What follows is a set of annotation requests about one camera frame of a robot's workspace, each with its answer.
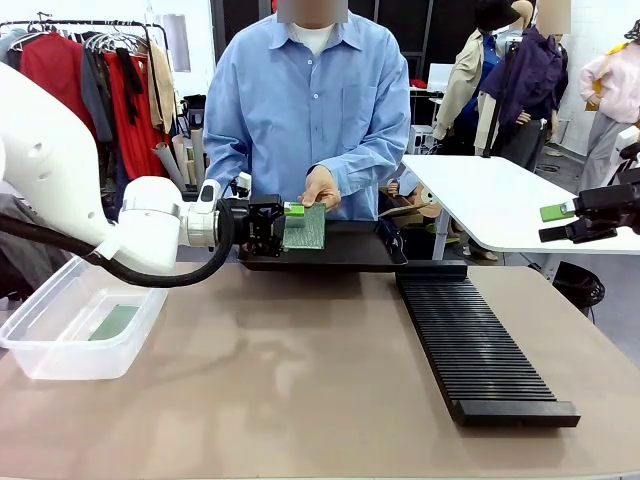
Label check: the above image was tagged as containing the person torso blue shirt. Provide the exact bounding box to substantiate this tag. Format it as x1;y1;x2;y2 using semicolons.
203;8;413;223

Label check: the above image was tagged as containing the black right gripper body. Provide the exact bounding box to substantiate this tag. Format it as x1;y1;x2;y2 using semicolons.
571;168;640;239

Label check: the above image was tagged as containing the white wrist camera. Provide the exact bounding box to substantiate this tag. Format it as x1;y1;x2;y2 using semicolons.
230;170;253;198
614;124;640;174

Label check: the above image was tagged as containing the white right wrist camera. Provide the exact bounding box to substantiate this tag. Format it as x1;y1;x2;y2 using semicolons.
614;124;640;174

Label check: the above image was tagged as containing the green PCB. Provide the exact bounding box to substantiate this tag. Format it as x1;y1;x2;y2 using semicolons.
88;303;142;343
281;203;328;252

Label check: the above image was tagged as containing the cream paper roll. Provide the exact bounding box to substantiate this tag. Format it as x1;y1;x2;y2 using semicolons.
172;133;194;187

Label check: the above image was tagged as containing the black slotted PCB rack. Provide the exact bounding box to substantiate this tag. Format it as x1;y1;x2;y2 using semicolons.
394;260;583;429

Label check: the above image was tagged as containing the red hanging dress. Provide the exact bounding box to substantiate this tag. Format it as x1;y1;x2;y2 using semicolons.
103;48;170;182

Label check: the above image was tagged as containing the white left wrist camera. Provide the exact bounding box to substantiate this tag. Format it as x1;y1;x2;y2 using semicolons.
230;170;253;198

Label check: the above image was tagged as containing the clear plastic box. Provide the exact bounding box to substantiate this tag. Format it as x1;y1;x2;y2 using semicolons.
0;254;170;382

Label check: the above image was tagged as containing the open cardboard box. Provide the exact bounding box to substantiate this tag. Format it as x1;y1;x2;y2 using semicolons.
376;180;437;227

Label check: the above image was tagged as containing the mannequin in purple jacket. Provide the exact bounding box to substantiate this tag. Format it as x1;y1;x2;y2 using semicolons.
478;24;570;172

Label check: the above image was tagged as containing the black flat tray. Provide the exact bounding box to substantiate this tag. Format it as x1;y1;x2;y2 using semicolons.
238;219;409;275

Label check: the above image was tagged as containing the tall beige paper roll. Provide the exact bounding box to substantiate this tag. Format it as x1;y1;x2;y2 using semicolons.
189;126;207;187

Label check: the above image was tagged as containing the light grey hanging garment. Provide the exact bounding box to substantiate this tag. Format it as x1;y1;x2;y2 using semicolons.
0;27;27;70

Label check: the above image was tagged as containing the beige hanging garment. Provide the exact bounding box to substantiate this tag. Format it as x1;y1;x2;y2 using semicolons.
146;41;178;135

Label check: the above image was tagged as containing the thick black left arm hose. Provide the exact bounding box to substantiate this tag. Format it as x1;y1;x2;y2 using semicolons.
0;199;237;290

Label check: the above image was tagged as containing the dark grey hanging garment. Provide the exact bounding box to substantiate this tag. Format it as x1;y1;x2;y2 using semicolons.
81;43;116;145

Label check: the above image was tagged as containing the black hanging scarf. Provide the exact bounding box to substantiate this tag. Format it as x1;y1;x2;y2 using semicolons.
114;46;145;127

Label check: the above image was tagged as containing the white chair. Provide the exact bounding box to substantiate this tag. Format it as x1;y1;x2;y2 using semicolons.
426;63;457;92

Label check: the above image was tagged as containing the white side table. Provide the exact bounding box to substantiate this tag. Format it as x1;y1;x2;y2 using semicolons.
401;154;640;262

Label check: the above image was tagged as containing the black metal clothes rack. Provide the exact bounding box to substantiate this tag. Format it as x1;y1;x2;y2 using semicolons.
0;18;169;151

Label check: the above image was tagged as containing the black hat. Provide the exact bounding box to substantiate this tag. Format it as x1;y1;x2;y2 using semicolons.
474;0;524;34

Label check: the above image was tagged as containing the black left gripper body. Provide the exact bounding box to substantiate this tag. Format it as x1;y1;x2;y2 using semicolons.
216;193;288;260

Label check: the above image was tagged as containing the black office chair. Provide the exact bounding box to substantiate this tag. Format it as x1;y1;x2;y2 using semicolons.
181;93;208;137

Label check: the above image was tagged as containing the red hanging jacket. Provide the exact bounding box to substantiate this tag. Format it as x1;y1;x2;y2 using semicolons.
18;35;97;137

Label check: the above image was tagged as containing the mannequin in pink sweater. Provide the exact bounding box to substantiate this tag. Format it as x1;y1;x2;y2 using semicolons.
578;19;640;195

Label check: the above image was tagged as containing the grey wall panel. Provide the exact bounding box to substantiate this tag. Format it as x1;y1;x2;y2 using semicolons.
159;13;192;74

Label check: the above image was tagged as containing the grey paper roll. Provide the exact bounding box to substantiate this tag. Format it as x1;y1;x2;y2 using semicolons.
151;141;187;190

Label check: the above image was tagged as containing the person left hand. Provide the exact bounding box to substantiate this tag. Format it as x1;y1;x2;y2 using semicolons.
302;164;343;210

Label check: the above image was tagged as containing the person right forearm blue sleeve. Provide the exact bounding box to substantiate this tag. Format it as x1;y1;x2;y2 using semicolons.
203;134;252;197

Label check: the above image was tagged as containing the mannequin in beige coat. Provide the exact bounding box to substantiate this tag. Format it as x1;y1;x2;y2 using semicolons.
432;28;502;156

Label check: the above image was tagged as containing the person left forearm blue sleeve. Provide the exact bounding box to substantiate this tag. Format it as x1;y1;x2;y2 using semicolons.
319;134;407;197

